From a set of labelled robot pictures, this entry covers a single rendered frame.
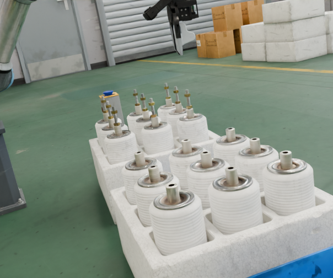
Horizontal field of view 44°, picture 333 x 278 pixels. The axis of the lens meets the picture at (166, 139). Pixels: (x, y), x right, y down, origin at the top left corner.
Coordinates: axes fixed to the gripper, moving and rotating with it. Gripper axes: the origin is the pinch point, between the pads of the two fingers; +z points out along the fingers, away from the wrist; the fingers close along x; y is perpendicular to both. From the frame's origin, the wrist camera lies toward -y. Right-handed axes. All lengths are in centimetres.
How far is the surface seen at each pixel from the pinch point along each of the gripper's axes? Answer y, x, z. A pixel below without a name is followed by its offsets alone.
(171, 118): -4.4, 8.5, 22.5
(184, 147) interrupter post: -7.0, -33.8, 19.8
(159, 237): -18, -61, 26
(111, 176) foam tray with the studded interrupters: -26.9, -12.1, 31.0
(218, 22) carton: 115, 389, 6
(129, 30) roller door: 13, 547, -1
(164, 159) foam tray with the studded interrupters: -10.4, -9.6, 30.1
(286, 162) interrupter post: 9, -55, 20
